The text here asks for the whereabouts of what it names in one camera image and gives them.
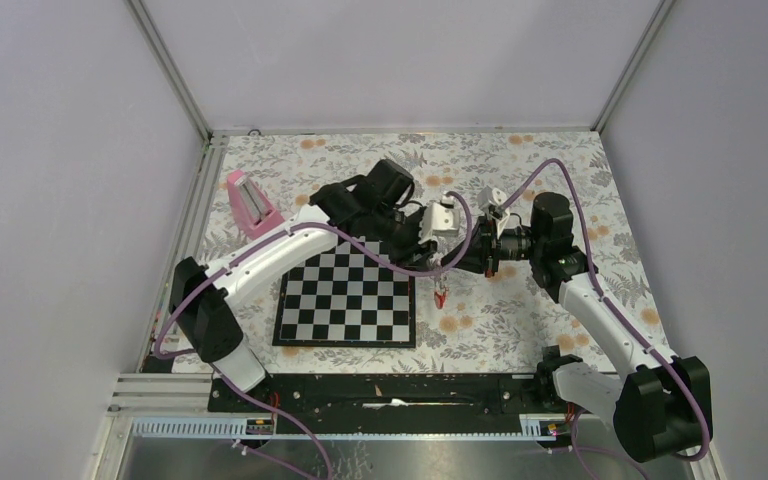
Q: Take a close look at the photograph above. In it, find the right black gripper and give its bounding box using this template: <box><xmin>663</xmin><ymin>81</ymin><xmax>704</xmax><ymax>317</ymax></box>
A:
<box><xmin>440</xmin><ymin>212</ymin><xmax>544</xmax><ymax>279</ymax></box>

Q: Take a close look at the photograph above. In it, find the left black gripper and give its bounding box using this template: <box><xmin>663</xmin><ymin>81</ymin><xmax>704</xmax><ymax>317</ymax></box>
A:
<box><xmin>370</xmin><ymin>203</ymin><xmax>438</xmax><ymax>274</ymax></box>

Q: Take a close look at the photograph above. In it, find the keyring with red fob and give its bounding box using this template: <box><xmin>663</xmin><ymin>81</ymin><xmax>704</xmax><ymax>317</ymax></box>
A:
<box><xmin>433</xmin><ymin>268</ymin><xmax>449</xmax><ymax>310</ymax></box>

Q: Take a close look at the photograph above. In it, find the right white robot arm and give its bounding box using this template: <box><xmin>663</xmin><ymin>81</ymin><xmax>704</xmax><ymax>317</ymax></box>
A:
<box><xmin>443</xmin><ymin>192</ymin><xmax>713</xmax><ymax>462</ymax></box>

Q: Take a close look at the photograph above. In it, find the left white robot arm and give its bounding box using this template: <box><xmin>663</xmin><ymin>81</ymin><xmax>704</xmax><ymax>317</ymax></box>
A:
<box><xmin>162</xmin><ymin>159</ymin><xmax>460</xmax><ymax>411</ymax></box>

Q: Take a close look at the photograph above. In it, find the floral table mat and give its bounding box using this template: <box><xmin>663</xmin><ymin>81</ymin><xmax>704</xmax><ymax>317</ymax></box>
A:
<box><xmin>198</xmin><ymin>131</ymin><xmax>666</xmax><ymax>374</ymax></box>

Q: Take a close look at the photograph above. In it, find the black white chessboard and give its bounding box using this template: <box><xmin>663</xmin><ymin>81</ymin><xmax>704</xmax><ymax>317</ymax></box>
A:
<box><xmin>272</xmin><ymin>241</ymin><xmax>416</xmax><ymax>348</ymax></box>

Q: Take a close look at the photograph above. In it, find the pink metronome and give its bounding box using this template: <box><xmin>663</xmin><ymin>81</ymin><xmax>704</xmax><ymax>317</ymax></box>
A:
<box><xmin>226</xmin><ymin>170</ymin><xmax>285</xmax><ymax>240</ymax></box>

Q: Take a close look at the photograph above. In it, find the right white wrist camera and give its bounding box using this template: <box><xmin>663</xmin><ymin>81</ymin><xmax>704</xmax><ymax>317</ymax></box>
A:
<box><xmin>477</xmin><ymin>186</ymin><xmax>511</xmax><ymax>238</ymax></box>

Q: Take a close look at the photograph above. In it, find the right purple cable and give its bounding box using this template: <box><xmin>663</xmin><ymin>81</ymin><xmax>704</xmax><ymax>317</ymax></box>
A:
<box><xmin>489</xmin><ymin>157</ymin><xmax>713</xmax><ymax>480</ymax></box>

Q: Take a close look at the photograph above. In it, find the purple cable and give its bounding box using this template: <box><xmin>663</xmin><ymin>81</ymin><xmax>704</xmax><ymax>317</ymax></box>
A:
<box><xmin>489</xmin><ymin>157</ymin><xmax>713</xmax><ymax>480</ymax></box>
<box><xmin>152</xmin><ymin>190</ymin><xmax>475</xmax><ymax>480</ymax></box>

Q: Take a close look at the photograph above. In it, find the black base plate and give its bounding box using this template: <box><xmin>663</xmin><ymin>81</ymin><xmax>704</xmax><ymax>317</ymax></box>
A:
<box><xmin>207</xmin><ymin>373</ymin><xmax>573</xmax><ymax>437</ymax></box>

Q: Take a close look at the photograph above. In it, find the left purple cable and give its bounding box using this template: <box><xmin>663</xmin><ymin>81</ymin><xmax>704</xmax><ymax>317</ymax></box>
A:
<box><xmin>152</xmin><ymin>190</ymin><xmax>475</xmax><ymax>480</ymax></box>

